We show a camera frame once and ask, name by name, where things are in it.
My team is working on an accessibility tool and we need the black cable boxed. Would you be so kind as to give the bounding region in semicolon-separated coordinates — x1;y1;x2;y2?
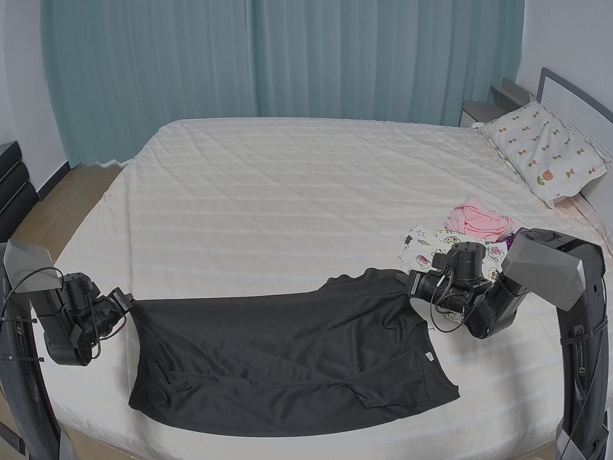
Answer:
0;266;65;317

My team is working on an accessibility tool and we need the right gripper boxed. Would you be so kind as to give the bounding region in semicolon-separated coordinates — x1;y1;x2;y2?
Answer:
406;267;453;302

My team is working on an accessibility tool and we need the white printed pillow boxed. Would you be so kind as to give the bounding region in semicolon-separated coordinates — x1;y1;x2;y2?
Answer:
472;101;609;208

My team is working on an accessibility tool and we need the pink garment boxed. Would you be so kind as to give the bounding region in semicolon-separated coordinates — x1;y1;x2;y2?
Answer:
445;197;515;241

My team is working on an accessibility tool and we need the bed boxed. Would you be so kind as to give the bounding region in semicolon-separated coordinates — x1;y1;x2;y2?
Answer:
29;67;613;460

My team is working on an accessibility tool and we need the grey bedside table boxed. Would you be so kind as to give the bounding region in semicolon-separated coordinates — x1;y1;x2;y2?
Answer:
460;77;534;128

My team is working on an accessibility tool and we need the white printed pyjama top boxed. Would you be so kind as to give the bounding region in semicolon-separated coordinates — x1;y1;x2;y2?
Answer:
397;226;508;284

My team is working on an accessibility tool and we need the blue-green curtain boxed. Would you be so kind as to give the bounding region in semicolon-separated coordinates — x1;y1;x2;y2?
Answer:
41;0;525;165

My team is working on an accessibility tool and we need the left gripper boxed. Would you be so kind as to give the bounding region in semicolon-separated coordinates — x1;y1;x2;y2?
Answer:
103;288;136;327

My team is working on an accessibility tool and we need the black T-shirt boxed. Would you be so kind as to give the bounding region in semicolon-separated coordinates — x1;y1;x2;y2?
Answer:
128;267;461;439

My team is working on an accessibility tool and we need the black chest of drawers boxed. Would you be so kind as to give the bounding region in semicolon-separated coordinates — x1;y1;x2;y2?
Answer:
0;141;41;243

